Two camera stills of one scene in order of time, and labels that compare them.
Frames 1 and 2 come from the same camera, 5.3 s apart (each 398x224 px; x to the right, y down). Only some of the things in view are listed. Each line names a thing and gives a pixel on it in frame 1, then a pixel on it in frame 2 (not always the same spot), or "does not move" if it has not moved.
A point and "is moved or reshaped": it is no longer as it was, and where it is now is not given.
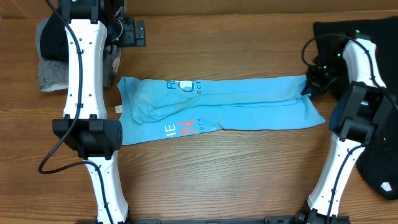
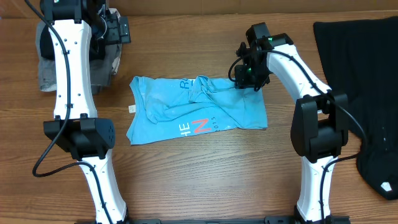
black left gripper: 129,39 -> 115,37
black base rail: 270,219 does not move
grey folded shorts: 53,75 does not move
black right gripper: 318,86 -> 244,83
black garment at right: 377,162 does not move
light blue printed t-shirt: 151,107 is moved or reshaped
